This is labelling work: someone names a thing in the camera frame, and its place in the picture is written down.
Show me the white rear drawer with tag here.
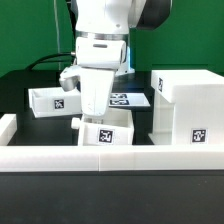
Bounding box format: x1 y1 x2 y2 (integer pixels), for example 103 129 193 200
28 87 81 118

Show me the white drawer cabinet box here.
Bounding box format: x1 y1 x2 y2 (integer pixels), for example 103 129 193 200
149 70 224 145

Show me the white table border fence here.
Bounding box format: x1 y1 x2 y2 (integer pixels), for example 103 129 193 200
0 114 224 172

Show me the black cable bundle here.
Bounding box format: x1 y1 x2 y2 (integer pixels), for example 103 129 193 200
25 0 81 71

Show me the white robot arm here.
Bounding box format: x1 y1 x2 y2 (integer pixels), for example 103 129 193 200
74 0 172 117

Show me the fiducial marker sheet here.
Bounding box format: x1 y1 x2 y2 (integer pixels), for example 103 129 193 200
109 93 150 107

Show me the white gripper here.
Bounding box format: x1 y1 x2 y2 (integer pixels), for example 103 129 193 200
80 68 115 117

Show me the white drawer with tag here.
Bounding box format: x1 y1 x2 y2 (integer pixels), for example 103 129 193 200
28 87 81 118
71 108 134 146

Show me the white front drawer with tag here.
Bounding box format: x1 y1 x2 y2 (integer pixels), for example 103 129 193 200
71 108 134 146

